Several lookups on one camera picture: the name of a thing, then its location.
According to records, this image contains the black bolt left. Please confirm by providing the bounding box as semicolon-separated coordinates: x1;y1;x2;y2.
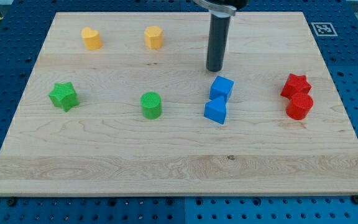
6;197;17;207

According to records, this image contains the wooden board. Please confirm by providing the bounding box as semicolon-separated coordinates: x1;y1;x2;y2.
0;12;358;197

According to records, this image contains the green star block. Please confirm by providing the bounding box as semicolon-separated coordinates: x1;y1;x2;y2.
48;82;80;112

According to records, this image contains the blue cube block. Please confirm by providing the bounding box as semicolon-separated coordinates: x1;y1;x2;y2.
209;76;234;102

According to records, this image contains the robot arm flange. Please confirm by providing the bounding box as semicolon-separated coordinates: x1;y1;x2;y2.
193;0;249;17

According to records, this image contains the black bolt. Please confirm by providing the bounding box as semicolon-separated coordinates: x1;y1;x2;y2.
6;197;17;207
351;195;358;205

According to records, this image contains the yellow hexagon block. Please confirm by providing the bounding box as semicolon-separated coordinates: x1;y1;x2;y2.
144;26;163;49

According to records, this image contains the red cylinder block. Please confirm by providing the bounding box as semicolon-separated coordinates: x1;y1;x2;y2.
286;92;314;120

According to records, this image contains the yellow heart block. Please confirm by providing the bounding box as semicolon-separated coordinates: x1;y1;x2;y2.
81;27;103;50

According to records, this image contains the white fiducial marker tag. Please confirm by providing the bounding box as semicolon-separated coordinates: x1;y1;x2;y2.
311;22;337;37

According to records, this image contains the black bolt right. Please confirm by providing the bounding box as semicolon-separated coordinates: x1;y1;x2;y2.
351;195;358;205

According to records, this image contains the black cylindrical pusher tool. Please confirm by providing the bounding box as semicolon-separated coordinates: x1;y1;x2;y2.
206;14;230;72

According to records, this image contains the green cylinder block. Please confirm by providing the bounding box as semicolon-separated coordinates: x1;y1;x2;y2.
140;91;162;119

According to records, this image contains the blue triangle block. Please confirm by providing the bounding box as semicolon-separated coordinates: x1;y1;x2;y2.
204;96;227;124

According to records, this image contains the red star block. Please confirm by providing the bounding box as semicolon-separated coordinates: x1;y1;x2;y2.
280;73;311;99

